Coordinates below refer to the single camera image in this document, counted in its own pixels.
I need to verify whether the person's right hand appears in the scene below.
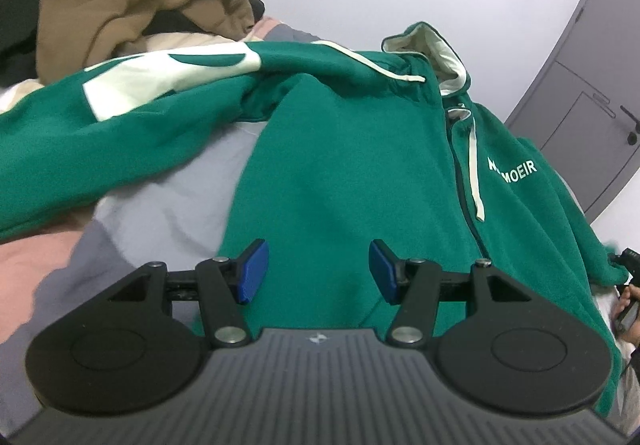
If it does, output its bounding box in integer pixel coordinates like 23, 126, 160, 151
621, 284, 640, 347

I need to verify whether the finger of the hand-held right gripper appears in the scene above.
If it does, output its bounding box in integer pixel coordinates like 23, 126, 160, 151
607, 247, 640, 275

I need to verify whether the grey door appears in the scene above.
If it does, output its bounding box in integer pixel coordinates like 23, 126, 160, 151
502, 0, 640, 221

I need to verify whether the black garment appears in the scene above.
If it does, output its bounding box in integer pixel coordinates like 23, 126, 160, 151
0, 0, 266, 76

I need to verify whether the brown garment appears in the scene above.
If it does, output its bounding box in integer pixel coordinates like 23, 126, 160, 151
0, 0, 253, 78

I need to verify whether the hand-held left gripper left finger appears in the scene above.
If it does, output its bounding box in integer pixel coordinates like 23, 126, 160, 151
107, 239, 270, 348

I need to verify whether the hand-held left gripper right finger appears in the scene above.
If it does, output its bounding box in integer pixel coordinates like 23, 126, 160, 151
368, 239, 531, 348

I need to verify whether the green zip hoodie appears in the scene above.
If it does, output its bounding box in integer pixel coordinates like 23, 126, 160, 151
0, 16, 633, 406

